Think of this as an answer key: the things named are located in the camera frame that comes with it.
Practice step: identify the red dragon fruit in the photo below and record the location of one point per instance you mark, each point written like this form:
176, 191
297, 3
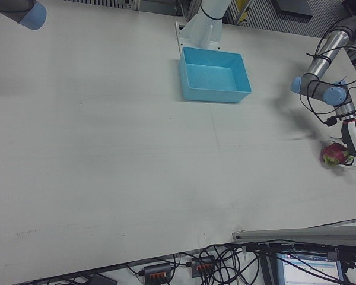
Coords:
332, 154

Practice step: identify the grey teach pendant red button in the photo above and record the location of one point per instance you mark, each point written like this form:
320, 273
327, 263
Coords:
308, 270

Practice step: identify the light blue plastic bin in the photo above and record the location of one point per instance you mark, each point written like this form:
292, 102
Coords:
210, 77

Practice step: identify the black USB hub orange ports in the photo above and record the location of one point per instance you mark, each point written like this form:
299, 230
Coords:
203, 264
157, 270

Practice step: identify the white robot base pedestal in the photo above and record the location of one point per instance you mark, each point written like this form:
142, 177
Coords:
209, 17

